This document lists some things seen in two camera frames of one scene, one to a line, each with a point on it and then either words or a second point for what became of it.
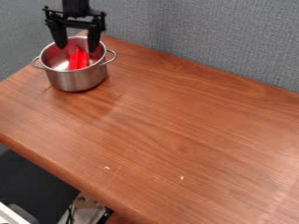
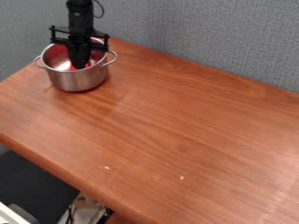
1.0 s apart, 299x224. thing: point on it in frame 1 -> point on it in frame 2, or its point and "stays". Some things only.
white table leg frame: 86,211 stays
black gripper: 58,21 -> 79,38
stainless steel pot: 75,80 stays
